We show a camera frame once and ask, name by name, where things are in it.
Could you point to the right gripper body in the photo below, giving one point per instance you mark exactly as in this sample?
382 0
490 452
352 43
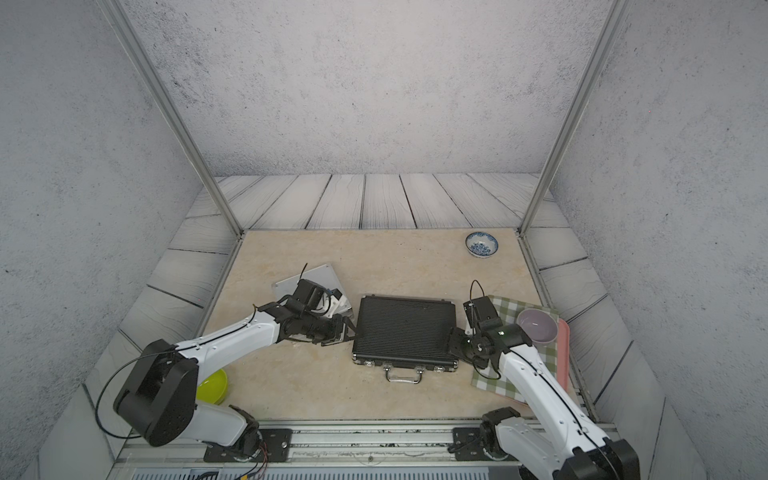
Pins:
464 346

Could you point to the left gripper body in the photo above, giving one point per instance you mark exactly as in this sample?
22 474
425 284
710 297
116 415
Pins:
325 328

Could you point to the silver aluminium poker case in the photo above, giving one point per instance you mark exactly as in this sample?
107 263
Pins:
324 282

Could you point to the black poker case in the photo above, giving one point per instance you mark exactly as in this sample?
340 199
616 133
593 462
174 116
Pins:
405 336

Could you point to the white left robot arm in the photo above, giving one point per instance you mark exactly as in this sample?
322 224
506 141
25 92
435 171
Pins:
158 399

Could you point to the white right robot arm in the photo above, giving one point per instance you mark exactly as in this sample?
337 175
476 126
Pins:
571 445

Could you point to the green white checkered cloth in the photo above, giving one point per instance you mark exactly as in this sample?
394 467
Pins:
487 378

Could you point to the purple bowl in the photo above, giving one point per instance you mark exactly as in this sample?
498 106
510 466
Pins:
540 326

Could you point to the pink tray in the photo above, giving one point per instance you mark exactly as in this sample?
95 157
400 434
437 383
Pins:
563 354

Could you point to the blue white porcelain bowl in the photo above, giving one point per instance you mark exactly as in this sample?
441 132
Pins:
481 244

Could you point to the lime green plate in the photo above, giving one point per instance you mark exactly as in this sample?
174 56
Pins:
214 389

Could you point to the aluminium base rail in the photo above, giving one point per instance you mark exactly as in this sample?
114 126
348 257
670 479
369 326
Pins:
328 449

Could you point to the right aluminium corner post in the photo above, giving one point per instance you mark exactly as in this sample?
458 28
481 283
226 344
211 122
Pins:
578 105

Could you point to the aluminium corner post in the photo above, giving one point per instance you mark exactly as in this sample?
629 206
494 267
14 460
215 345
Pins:
578 105
132 45

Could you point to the left aluminium corner post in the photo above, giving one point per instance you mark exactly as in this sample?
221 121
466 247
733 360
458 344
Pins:
132 45

